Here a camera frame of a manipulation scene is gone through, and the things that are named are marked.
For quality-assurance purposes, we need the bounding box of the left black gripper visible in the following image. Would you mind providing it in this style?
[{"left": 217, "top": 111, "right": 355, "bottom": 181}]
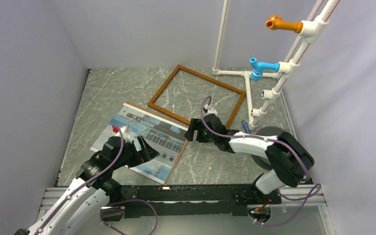
[{"left": 112, "top": 135, "right": 159, "bottom": 170}]

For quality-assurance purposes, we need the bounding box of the building photo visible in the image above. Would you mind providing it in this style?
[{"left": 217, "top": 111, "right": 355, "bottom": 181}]
[{"left": 90, "top": 102, "right": 188, "bottom": 184}]

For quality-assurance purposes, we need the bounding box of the wooden picture frame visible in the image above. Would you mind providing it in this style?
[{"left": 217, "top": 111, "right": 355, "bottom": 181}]
[{"left": 143, "top": 65, "right": 246, "bottom": 127}]

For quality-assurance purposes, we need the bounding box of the red blue screwdriver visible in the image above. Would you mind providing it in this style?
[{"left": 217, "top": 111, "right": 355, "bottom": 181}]
[{"left": 241, "top": 120, "right": 251, "bottom": 134}]

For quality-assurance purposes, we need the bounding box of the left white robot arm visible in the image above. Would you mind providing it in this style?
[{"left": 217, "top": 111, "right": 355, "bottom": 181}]
[{"left": 15, "top": 135, "right": 159, "bottom": 235}]

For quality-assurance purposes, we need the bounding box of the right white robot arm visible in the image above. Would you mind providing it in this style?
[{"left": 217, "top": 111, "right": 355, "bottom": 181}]
[{"left": 185, "top": 114, "right": 314, "bottom": 203}]

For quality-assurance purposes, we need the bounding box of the black round disc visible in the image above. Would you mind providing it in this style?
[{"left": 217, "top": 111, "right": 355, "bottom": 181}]
[{"left": 251, "top": 126, "right": 289, "bottom": 171}]

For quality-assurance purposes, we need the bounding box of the blue pipe fitting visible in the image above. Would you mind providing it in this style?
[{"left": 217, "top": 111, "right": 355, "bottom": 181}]
[{"left": 250, "top": 57, "right": 280, "bottom": 81}]

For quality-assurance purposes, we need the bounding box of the orange pipe fitting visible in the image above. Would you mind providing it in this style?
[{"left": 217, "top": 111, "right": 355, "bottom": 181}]
[{"left": 265, "top": 15, "right": 304, "bottom": 34}]

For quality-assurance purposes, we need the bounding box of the white PVC pipe stand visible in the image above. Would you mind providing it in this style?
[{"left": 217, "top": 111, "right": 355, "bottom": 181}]
[{"left": 211, "top": 0, "right": 341, "bottom": 130}]

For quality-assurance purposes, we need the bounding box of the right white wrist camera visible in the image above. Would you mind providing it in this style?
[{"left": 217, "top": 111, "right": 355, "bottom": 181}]
[{"left": 203, "top": 103, "right": 218, "bottom": 116}]

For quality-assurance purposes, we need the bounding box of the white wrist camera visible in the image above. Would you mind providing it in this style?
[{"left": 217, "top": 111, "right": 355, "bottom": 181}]
[
  {"left": 112, "top": 124, "right": 133, "bottom": 142},
  {"left": 203, "top": 103, "right": 218, "bottom": 116}
]

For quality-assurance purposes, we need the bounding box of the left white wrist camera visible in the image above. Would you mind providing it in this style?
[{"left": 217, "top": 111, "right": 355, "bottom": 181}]
[{"left": 112, "top": 124, "right": 133, "bottom": 142}]

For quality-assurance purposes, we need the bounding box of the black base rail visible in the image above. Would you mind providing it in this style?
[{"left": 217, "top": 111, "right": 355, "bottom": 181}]
[{"left": 102, "top": 184, "right": 282, "bottom": 221}]

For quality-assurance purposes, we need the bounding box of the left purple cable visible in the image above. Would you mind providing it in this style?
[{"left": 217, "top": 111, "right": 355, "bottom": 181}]
[{"left": 34, "top": 124, "right": 159, "bottom": 235}]

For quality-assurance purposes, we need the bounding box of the purple cable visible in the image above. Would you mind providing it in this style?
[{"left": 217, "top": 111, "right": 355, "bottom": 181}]
[
  {"left": 200, "top": 95, "right": 322, "bottom": 228},
  {"left": 34, "top": 124, "right": 159, "bottom": 235}
]

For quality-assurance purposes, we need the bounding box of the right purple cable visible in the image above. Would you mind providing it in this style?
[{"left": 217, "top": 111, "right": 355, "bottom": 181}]
[{"left": 200, "top": 95, "right": 322, "bottom": 228}]

